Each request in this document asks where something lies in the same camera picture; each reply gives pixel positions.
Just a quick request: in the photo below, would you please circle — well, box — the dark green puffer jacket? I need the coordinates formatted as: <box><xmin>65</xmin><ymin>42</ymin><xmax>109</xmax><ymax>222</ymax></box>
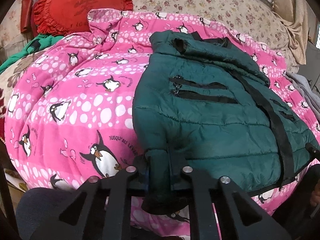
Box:
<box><xmin>132</xmin><ymin>30</ymin><xmax>319</xmax><ymax>215</ymax></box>

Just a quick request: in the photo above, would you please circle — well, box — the grey folded garment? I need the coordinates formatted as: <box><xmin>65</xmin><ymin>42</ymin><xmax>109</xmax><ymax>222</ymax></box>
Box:
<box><xmin>285</xmin><ymin>72</ymin><xmax>319</xmax><ymax>121</ymax></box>

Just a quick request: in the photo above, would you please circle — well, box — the pink penguin quilt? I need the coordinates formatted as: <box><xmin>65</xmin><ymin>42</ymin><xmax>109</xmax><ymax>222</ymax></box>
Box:
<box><xmin>4</xmin><ymin>8</ymin><xmax>320</xmax><ymax>240</ymax></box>

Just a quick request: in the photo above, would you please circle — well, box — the beige curtain right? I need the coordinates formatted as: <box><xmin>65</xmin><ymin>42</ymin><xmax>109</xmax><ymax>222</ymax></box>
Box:
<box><xmin>272</xmin><ymin>0</ymin><xmax>308</xmax><ymax>65</ymax></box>

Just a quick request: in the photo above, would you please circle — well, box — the bright green garment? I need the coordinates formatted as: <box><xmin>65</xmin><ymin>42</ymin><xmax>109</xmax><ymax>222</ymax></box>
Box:
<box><xmin>1</xmin><ymin>34</ymin><xmax>64</xmax><ymax>73</ymax></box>

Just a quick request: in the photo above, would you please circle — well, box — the red heart ruffled pillow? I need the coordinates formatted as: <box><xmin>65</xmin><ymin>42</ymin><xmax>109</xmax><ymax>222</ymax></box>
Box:
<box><xmin>34</xmin><ymin>0</ymin><xmax>133</xmax><ymax>36</ymax></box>

